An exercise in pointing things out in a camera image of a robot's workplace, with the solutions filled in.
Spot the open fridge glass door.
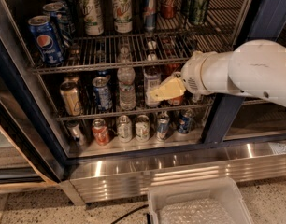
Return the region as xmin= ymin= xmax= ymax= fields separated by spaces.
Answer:
xmin=0 ymin=37 xmax=64 ymax=192

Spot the white plastic bin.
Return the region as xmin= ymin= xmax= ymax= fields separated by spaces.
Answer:
xmin=148 ymin=177 xmax=254 ymax=224

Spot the silver blue energy drink can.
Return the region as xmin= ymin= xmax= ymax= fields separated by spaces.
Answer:
xmin=142 ymin=0 xmax=157 ymax=32

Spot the blue can middle shelf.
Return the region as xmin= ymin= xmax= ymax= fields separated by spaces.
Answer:
xmin=92 ymin=77 xmax=112 ymax=112

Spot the front blue Pepsi can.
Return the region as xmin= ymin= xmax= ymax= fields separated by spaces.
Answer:
xmin=28 ymin=15 xmax=64 ymax=66

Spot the red can bottom shelf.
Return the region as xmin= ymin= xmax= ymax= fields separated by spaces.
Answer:
xmin=92 ymin=119 xmax=110 ymax=146

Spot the red Coca-Cola can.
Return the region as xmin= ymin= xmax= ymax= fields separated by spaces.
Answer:
xmin=160 ymin=0 xmax=177 ymax=19

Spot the top wire shelf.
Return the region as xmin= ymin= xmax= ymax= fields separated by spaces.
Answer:
xmin=32 ymin=0 xmax=244 ymax=75

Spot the white green can bottom shelf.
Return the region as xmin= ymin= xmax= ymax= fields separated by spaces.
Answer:
xmin=135 ymin=115 xmax=150 ymax=142

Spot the white green soda can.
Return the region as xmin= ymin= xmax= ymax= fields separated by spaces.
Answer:
xmin=80 ymin=0 xmax=104 ymax=35
xmin=112 ymin=0 xmax=133 ymax=34

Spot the right white green soda can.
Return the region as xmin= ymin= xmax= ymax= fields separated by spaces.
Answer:
xmin=112 ymin=0 xmax=133 ymax=34

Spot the silver slim can middle shelf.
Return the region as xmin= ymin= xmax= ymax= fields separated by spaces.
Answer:
xmin=192 ymin=93 xmax=202 ymax=104

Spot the dark silver can bottom left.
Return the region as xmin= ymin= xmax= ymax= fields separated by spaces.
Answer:
xmin=66 ymin=120 xmax=86 ymax=146

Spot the middle wire shelf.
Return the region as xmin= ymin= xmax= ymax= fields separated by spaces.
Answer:
xmin=53 ymin=58 xmax=226 ymax=122

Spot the left white green soda can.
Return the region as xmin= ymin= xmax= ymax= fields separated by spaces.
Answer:
xmin=80 ymin=0 xmax=104 ymax=35

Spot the black cable on floor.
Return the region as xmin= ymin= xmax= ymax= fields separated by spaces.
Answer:
xmin=109 ymin=204 xmax=150 ymax=224

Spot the gold can middle shelf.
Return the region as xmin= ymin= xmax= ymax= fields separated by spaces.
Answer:
xmin=60 ymin=81 xmax=83 ymax=116

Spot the stainless steel fridge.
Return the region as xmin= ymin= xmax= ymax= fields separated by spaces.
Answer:
xmin=0 ymin=0 xmax=286 ymax=205

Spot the orange red can middle shelf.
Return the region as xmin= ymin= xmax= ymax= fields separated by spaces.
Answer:
xmin=168 ymin=96 xmax=183 ymax=106

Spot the blue Pepsi can bottom shelf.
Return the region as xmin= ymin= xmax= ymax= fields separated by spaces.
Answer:
xmin=177 ymin=109 xmax=193 ymax=134

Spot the blue silver can bottom shelf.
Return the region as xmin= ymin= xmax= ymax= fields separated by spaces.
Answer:
xmin=156 ymin=113 xmax=170 ymax=141

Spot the wire shelf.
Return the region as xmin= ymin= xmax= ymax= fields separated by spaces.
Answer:
xmin=32 ymin=0 xmax=244 ymax=75
xmin=53 ymin=58 xmax=226 ymax=122

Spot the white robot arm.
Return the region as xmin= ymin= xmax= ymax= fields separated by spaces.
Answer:
xmin=147 ymin=39 xmax=286 ymax=107

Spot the clear water bottle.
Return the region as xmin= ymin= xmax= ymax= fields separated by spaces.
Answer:
xmin=117 ymin=46 xmax=136 ymax=110

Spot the white labelled bottle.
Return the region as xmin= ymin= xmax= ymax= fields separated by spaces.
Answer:
xmin=143 ymin=65 xmax=161 ymax=108

